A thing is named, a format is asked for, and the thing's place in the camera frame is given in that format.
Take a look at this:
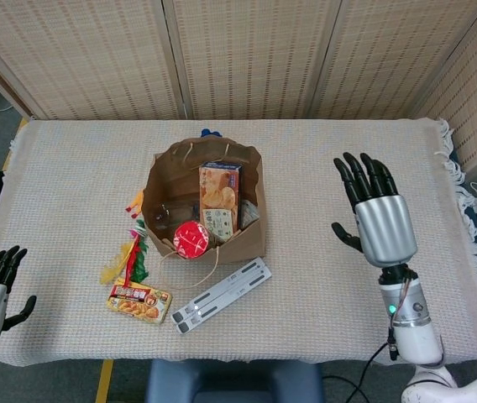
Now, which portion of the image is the clear plastic bottle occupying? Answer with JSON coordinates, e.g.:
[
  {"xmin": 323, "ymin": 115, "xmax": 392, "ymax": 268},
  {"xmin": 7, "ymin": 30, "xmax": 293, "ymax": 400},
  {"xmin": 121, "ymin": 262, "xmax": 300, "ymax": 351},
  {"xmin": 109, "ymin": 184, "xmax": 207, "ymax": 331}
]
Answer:
[{"xmin": 153, "ymin": 202, "xmax": 201, "ymax": 231}]

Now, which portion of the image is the brown paper shopping bag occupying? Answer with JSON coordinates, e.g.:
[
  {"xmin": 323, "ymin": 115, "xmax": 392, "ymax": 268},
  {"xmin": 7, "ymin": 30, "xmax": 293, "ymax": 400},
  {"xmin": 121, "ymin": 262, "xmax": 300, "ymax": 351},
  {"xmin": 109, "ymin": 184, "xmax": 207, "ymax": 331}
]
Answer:
[{"xmin": 141, "ymin": 138, "xmax": 269, "ymax": 291}]

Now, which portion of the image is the colourful feather toy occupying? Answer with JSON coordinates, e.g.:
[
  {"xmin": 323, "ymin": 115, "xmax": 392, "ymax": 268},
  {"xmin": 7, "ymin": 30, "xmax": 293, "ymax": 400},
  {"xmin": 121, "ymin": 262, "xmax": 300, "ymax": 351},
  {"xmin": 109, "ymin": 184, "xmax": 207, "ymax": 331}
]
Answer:
[{"xmin": 98, "ymin": 217, "xmax": 150, "ymax": 286}]

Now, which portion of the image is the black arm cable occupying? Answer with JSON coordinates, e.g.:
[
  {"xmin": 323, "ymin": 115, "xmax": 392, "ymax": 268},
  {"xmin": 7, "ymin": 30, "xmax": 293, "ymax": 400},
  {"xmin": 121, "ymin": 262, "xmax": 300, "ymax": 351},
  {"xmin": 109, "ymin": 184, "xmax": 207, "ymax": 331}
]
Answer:
[{"xmin": 322, "ymin": 329, "xmax": 396, "ymax": 403}]

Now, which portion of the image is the yellow curry box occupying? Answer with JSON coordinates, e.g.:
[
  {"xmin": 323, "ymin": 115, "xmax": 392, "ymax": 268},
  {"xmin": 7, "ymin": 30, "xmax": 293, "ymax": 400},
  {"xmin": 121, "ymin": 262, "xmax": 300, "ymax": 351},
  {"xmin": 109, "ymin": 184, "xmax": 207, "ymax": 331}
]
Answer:
[{"xmin": 107, "ymin": 281, "xmax": 173, "ymax": 325}]

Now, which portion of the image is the plastic bag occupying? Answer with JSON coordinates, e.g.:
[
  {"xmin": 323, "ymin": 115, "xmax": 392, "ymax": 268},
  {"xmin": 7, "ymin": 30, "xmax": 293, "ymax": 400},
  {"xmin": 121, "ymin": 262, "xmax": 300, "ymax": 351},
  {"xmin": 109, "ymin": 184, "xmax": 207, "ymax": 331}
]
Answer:
[{"xmin": 238, "ymin": 200, "xmax": 261, "ymax": 230}]

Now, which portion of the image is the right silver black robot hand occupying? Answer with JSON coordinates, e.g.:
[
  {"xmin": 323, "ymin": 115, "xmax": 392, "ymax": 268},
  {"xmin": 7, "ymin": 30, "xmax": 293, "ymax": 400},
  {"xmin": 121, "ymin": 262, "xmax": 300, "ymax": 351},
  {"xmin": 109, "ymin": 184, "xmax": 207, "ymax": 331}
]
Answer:
[{"xmin": 331, "ymin": 151, "xmax": 418, "ymax": 268}]

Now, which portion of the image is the beige woven tablecloth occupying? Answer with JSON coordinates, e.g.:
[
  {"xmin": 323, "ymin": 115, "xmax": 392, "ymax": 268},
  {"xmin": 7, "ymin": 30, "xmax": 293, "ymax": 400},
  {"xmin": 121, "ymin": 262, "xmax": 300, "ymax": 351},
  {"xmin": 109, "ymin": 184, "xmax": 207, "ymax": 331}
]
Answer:
[{"xmin": 0, "ymin": 118, "xmax": 477, "ymax": 365}]

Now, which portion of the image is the green chips can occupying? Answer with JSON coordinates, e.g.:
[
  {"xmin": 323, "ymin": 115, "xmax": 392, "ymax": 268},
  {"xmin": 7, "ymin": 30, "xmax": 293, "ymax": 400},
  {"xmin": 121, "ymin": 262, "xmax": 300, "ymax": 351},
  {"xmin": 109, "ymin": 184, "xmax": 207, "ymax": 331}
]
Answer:
[{"xmin": 173, "ymin": 221, "xmax": 211, "ymax": 259}]

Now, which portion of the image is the grey folding laptop stand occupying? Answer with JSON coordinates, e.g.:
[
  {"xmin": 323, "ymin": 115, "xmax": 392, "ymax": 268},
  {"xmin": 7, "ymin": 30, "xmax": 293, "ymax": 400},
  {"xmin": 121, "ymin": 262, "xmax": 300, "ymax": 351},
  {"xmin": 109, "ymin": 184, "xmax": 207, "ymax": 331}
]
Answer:
[{"xmin": 170, "ymin": 256, "xmax": 273, "ymax": 336}]

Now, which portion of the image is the yellow rubber chicken toy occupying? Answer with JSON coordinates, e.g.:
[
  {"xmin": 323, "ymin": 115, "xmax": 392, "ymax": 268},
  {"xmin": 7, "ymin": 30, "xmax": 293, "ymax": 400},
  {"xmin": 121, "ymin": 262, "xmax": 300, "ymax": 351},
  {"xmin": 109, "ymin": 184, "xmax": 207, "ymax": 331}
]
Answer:
[{"xmin": 124, "ymin": 189, "xmax": 145, "ymax": 219}]

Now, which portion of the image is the blue padded seat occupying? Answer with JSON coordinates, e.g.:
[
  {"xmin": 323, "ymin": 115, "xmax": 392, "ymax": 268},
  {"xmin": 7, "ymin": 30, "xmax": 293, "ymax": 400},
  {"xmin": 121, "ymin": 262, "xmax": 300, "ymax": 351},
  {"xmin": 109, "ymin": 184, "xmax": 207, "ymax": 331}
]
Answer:
[{"xmin": 144, "ymin": 359, "xmax": 323, "ymax": 403}]

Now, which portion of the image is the woven folding screen panel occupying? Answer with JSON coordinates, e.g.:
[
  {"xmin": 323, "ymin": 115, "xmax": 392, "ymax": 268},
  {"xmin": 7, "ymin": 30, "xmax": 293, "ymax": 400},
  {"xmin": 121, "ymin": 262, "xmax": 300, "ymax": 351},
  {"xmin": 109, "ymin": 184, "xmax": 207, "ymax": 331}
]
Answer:
[
  {"xmin": 309, "ymin": 0, "xmax": 477, "ymax": 121},
  {"xmin": 162, "ymin": 0, "xmax": 343, "ymax": 121},
  {"xmin": 410, "ymin": 0, "xmax": 477, "ymax": 173},
  {"xmin": 0, "ymin": 0, "xmax": 183, "ymax": 122}
]

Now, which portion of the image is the blue-orange cookie box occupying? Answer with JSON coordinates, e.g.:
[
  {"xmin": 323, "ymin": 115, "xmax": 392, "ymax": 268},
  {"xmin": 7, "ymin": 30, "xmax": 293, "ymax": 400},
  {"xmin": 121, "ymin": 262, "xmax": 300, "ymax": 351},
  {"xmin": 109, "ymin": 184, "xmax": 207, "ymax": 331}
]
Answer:
[{"xmin": 198, "ymin": 162, "xmax": 243, "ymax": 245}]

